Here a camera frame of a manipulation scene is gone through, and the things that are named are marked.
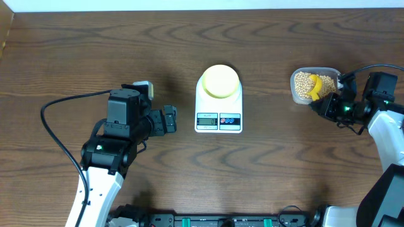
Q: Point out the pale yellow bowl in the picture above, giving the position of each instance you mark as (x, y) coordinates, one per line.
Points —
(220, 81)

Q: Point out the yellow measuring scoop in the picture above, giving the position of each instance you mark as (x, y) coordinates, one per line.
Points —
(314, 93)

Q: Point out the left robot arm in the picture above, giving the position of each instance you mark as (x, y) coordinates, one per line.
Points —
(113, 146)

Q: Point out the clear plastic container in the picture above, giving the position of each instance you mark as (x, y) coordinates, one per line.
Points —
(327, 71)

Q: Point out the pile of soybeans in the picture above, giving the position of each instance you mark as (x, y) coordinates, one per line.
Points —
(304, 84)

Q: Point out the white digital kitchen scale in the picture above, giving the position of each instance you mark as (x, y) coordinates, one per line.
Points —
(218, 115)

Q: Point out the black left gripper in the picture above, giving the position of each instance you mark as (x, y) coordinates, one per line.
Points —
(160, 128)

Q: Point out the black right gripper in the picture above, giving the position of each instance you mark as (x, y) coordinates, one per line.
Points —
(327, 111)

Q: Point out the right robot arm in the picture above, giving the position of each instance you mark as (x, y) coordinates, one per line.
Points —
(379, 115)

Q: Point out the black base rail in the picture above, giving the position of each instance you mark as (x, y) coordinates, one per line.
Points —
(129, 215)

